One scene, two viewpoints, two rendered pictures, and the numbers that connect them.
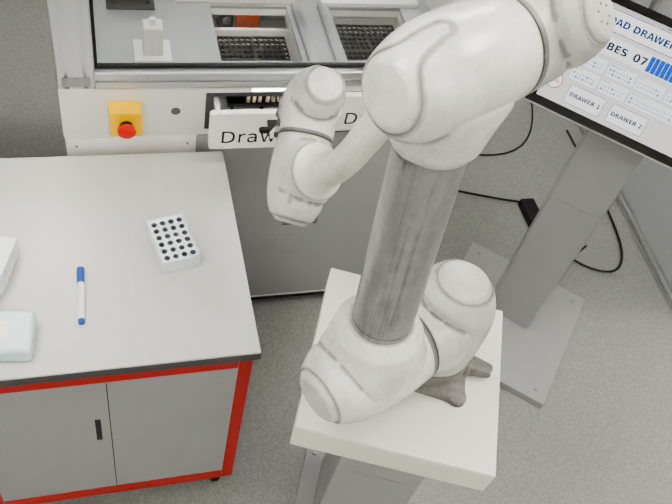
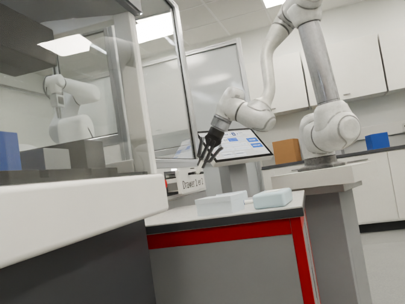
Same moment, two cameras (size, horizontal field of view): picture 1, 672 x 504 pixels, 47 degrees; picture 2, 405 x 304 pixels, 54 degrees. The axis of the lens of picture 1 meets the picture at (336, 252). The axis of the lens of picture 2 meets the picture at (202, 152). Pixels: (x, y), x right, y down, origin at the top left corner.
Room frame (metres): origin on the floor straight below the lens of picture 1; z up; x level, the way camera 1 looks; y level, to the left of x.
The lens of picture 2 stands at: (0.06, 1.64, 0.88)
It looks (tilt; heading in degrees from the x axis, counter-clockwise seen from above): 4 degrees up; 310
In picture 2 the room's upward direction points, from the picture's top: 9 degrees counter-clockwise
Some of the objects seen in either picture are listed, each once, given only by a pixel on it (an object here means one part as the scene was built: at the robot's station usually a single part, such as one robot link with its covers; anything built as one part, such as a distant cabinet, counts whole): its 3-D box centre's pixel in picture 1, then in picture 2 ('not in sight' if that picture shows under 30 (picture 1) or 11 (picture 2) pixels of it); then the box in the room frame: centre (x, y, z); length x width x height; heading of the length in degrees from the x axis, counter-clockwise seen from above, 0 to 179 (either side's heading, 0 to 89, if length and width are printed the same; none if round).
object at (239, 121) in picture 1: (270, 128); (188, 180); (1.36, 0.23, 0.87); 0.29 x 0.02 x 0.11; 116
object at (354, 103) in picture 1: (389, 110); (195, 179); (1.55, -0.03, 0.87); 0.29 x 0.02 x 0.11; 116
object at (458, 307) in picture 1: (445, 314); (316, 135); (0.88, -0.23, 1.00); 0.18 x 0.16 x 0.22; 141
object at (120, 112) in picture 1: (125, 119); not in sight; (1.25, 0.54, 0.88); 0.07 x 0.05 x 0.07; 116
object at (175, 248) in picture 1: (173, 242); (231, 197); (1.03, 0.35, 0.78); 0.12 x 0.08 x 0.04; 38
